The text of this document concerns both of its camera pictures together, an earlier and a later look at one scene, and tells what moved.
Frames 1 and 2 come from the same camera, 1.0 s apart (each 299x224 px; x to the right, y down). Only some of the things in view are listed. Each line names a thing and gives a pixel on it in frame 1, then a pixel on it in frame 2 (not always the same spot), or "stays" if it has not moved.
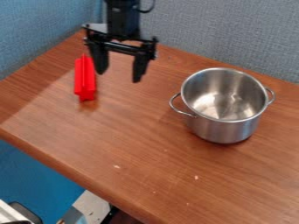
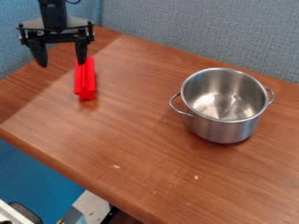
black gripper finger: (101, 52) → (39, 51)
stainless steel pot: (223, 101) stays
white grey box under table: (89, 210) stays
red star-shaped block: (85, 73) stays
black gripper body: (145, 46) → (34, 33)
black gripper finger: (145, 54) → (82, 51)
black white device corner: (15, 213) stays
